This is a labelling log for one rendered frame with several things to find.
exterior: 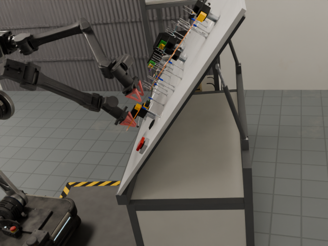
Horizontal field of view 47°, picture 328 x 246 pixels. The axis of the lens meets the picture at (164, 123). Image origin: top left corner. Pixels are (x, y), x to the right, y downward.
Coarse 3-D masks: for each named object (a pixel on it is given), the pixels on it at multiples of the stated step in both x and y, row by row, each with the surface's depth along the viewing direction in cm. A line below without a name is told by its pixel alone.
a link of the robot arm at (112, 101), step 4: (100, 96) 192; (112, 96) 186; (100, 100) 192; (104, 100) 185; (108, 100) 185; (112, 100) 186; (116, 100) 187; (100, 104) 190; (104, 104) 187; (108, 104) 184; (112, 104) 185; (116, 104) 186; (88, 108) 190; (92, 108) 189; (100, 108) 190; (108, 108) 189; (112, 108) 189
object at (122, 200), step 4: (136, 136) 225; (132, 148) 214; (128, 160) 205; (136, 176) 200; (132, 180) 192; (120, 184) 188; (128, 184) 187; (132, 184) 192; (128, 188) 184; (132, 188) 191; (124, 192) 182; (128, 192) 184; (116, 196) 182; (120, 196) 181; (124, 196) 181; (128, 196) 184; (120, 200) 183; (124, 200) 182; (128, 200) 183; (120, 204) 184; (124, 204) 184; (128, 204) 183
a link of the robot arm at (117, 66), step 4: (116, 64) 180; (120, 64) 182; (112, 68) 179; (116, 68) 178; (120, 68) 178; (124, 68) 183; (112, 72) 179; (116, 72) 178; (120, 72) 178; (124, 72) 180; (116, 76) 179; (120, 76) 179
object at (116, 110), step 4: (116, 108) 193; (120, 108) 195; (124, 108) 196; (112, 112) 193; (116, 112) 193; (120, 112) 194; (116, 116) 194; (120, 116) 193; (116, 120) 196; (120, 120) 192; (116, 124) 194
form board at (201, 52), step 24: (216, 0) 200; (240, 0) 138; (216, 24) 161; (192, 48) 193; (216, 48) 137; (168, 72) 240; (192, 72) 156; (168, 96) 186; (168, 120) 156; (120, 192) 180
